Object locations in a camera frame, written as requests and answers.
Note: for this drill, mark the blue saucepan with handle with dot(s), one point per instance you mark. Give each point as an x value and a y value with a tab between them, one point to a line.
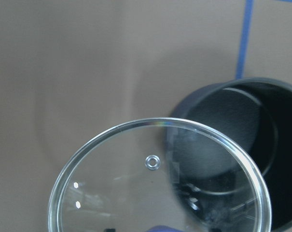
257	114

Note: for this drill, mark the glass lid with blue knob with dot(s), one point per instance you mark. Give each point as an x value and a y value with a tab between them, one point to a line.
160	175

